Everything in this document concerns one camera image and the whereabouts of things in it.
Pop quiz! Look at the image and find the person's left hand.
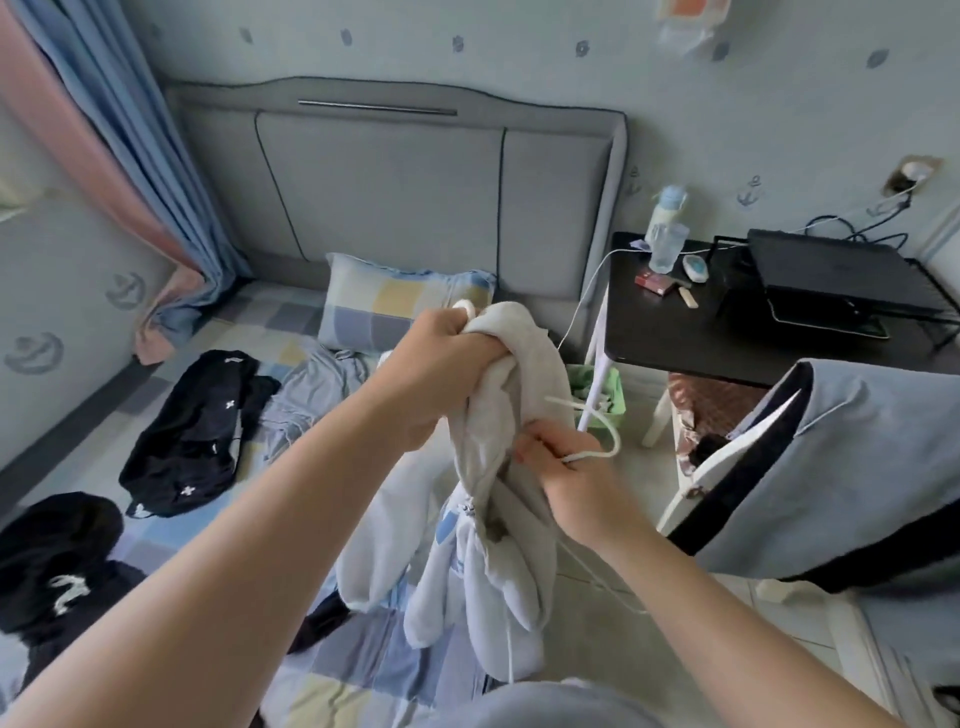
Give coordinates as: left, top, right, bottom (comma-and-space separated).
367, 306, 513, 453

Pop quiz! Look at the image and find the person's right hand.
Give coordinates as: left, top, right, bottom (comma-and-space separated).
513, 418, 649, 556

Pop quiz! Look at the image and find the person's left forearm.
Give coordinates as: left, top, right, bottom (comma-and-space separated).
0, 384, 423, 728

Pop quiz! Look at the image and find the person's right forearm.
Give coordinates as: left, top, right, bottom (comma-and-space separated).
576, 516, 905, 728

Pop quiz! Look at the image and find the green plastic basket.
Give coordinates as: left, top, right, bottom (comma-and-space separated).
566, 363, 625, 430

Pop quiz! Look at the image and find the checked pillow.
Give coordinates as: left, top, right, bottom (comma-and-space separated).
318, 252, 498, 354

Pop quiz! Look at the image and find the grey-blue crumpled garment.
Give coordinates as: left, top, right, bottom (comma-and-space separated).
258, 346, 380, 466

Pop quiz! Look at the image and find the brown wicker basket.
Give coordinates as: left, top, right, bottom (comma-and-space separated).
666, 372, 768, 481

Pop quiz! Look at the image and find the grey upholstered headboard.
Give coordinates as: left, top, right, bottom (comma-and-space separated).
163, 76, 630, 354

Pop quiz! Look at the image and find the black side table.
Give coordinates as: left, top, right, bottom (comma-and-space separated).
603, 231, 960, 390

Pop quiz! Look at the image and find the white bottle with blue cap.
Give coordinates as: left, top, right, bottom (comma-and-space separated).
646, 185, 690, 249

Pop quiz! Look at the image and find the black garment with white crosses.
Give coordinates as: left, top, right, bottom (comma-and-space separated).
118, 349, 282, 520

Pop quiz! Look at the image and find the grey-blue jacket with black trim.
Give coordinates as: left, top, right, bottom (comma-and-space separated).
667, 358, 960, 594

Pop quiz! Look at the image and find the checked bed sheet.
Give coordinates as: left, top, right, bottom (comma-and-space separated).
0, 281, 511, 728

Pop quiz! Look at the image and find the black laptop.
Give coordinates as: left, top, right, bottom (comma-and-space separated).
716, 228, 960, 342

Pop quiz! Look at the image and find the clear plastic bag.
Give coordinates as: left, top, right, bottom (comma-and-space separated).
654, 0, 732, 57

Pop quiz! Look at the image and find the blue curtain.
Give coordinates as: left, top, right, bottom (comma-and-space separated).
11, 0, 252, 339

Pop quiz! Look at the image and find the pink curtain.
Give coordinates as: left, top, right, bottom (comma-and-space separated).
0, 3, 207, 367

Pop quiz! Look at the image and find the white charging cable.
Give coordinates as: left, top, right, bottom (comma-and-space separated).
553, 241, 721, 618

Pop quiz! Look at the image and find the black cable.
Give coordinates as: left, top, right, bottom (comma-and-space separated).
804, 214, 910, 250

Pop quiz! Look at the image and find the wall socket with plug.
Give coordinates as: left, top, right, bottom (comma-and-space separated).
882, 155, 943, 199

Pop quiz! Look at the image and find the black hoodie with white drawstring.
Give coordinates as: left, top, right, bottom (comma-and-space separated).
0, 492, 148, 661

